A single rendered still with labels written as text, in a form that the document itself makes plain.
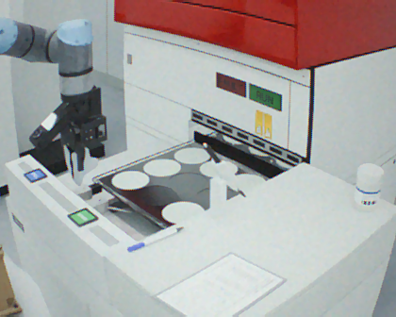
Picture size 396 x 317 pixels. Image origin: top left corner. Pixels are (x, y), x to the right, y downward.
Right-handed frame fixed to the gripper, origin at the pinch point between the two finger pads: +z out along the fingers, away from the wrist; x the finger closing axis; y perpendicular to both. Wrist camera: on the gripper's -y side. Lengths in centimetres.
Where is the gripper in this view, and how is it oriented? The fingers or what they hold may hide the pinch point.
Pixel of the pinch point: (75, 181)
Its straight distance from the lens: 122.3
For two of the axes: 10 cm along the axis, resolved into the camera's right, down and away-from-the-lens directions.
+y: 7.6, -2.9, 5.8
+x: -6.4, -3.4, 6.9
